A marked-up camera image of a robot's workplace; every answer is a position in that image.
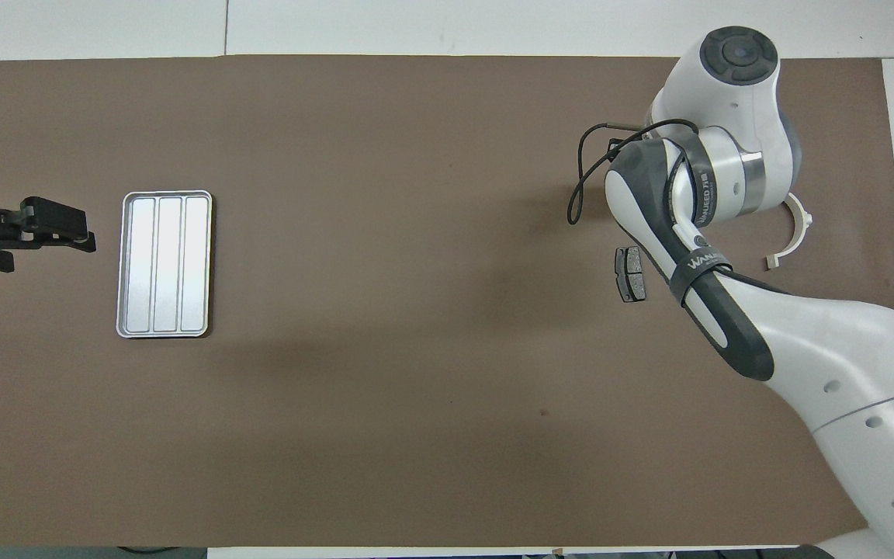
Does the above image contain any silver metal tray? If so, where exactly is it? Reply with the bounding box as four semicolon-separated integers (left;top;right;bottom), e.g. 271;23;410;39
116;189;213;339

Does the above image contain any dark grey rectangular brake pad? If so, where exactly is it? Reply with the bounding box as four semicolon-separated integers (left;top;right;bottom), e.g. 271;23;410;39
615;246;647;304

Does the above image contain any brown table mat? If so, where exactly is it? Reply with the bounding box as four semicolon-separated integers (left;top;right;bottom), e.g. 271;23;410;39
0;54;894;549

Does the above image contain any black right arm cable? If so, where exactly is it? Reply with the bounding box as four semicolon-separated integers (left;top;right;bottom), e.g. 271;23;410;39
567;118;700;227

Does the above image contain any white curved plastic bracket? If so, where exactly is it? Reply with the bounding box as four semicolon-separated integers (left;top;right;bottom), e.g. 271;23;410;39
763;194;814;271

